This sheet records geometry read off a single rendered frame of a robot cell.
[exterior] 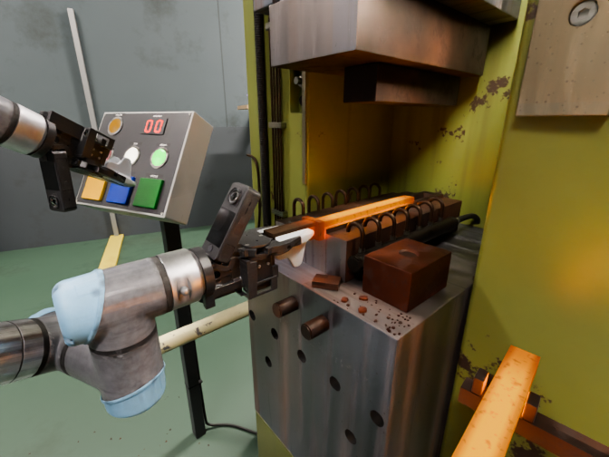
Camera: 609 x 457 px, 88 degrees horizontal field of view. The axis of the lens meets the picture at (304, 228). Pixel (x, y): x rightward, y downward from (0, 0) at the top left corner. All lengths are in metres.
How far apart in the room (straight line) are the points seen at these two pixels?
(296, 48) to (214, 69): 3.21
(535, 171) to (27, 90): 3.72
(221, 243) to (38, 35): 3.48
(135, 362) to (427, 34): 0.64
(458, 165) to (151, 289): 0.77
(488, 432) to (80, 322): 0.40
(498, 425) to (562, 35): 0.42
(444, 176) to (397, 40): 0.47
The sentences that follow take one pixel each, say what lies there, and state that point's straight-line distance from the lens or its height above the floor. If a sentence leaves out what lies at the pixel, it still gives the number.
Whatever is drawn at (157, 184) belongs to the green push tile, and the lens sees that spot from 0.86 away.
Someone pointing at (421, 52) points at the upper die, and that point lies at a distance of 0.63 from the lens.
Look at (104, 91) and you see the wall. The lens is 3.72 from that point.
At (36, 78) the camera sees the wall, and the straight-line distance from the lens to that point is 3.81.
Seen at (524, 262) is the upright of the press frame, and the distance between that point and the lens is 0.56.
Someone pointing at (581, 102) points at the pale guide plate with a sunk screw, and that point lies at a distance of 0.50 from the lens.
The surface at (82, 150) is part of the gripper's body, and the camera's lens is 0.75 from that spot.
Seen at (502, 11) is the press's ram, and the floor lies 1.37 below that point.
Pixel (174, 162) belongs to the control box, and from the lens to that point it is 0.86.
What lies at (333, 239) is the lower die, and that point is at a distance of 0.55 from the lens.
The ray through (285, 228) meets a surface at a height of 1.01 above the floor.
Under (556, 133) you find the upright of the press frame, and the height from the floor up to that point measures 1.16.
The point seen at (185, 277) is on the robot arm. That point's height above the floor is 0.99.
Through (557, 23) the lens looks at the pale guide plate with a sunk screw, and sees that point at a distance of 0.52.
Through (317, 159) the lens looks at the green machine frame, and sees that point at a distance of 0.80.
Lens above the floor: 1.18
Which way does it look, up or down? 19 degrees down
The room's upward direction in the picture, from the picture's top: straight up
